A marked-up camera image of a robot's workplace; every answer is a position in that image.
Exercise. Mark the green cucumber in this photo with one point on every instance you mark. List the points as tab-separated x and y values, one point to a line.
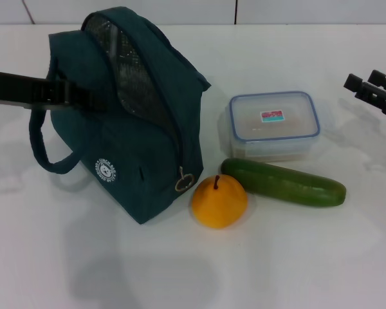
283	186

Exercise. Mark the orange yellow pear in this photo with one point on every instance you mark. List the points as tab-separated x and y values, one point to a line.
218	206

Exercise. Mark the clear plastic food container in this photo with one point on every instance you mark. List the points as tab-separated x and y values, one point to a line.
273	128

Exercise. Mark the dark teal lunch bag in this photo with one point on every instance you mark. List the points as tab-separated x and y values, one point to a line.
138	151

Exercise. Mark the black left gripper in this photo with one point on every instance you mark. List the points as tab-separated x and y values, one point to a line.
19	88

